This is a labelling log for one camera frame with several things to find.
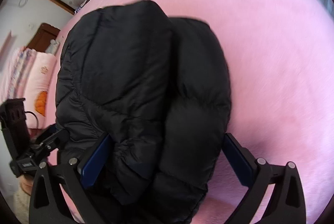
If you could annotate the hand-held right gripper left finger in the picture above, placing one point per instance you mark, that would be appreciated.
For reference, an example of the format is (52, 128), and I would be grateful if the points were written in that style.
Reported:
(96, 161)

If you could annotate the person's left hand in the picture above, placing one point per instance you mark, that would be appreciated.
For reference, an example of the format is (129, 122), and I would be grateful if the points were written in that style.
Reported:
(25, 183)

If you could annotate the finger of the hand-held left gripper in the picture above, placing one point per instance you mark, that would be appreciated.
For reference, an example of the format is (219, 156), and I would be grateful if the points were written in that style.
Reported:
(53, 136)

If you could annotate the black puffer jacket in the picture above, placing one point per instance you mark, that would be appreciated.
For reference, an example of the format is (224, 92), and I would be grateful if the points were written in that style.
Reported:
(117, 77)

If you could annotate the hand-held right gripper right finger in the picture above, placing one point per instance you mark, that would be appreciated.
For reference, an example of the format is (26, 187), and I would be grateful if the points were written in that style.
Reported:
(237, 157)

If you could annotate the brown wooden headboard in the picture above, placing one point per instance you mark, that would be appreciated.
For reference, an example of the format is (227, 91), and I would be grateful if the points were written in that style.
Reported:
(43, 34)

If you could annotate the person's left forearm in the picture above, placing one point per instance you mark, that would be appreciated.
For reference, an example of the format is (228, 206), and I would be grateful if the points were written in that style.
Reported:
(22, 204)

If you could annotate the small white object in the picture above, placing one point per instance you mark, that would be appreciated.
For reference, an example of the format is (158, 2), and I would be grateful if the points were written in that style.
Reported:
(53, 46)

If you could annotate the pink bed sheet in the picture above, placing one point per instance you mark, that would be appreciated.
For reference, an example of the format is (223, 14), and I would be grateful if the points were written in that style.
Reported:
(274, 70)

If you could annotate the pink patterned pillow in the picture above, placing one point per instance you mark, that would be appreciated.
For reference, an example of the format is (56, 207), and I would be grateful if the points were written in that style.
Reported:
(43, 77)

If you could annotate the striped folded quilt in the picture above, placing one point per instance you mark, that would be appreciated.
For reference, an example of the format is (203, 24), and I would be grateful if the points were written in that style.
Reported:
(21, 70)

